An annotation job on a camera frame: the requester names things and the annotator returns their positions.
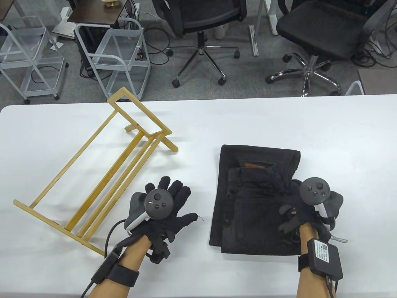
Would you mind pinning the dark brown desk corner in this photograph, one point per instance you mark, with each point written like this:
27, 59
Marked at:
4, 7

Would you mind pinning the grey right hand controller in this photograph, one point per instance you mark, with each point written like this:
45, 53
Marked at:
314, 189

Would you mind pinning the brown board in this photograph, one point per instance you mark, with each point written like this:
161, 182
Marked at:
378, 82

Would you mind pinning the black labelled right wrist box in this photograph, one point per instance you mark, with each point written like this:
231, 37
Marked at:
325, 259

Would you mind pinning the black trousers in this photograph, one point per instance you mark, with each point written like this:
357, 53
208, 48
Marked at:
248, 217

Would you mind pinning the black computer tower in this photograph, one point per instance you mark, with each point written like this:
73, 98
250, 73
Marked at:
84, 43

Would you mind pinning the brown wooden side desk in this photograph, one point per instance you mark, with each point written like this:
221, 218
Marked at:
93, 12

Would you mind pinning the white curved plastic part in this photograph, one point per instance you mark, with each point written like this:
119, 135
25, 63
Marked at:
355, 88

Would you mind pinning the wooden book rack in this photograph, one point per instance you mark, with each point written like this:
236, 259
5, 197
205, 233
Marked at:
102, 186

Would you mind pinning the person's left forearm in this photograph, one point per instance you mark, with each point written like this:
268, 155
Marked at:
133, 254

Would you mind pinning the black office chair chrome base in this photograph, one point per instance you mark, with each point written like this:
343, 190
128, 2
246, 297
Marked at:
204, 12

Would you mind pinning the person's right forearm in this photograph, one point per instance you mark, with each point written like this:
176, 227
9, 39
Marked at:
305, 285

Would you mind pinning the black left wrist module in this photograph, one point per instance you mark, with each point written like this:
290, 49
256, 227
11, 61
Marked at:
104, 268

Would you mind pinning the white round bin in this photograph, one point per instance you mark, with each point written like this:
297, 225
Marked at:
220, 31

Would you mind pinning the white paper stack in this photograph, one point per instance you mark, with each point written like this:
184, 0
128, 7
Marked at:
63, 31

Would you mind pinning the person's left hand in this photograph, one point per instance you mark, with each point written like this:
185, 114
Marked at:
183, 198

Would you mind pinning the person's right hand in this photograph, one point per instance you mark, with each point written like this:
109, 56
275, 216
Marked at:
297, 214

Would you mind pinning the white desk leg frame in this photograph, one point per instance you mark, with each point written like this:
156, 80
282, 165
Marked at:
270, 15

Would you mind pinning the grey left hand controller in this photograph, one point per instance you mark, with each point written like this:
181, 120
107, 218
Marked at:
158, 205

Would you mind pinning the white metal mesh cart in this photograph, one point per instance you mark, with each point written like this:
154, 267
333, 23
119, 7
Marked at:
124, 43
18, 40

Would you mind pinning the grey hand controller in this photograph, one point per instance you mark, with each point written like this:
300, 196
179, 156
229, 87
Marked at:
158, 205
314, 189

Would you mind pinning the beige object on desk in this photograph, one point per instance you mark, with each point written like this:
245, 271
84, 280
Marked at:
111, 3

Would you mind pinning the wide black office chair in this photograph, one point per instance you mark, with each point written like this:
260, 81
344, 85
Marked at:
322, 31

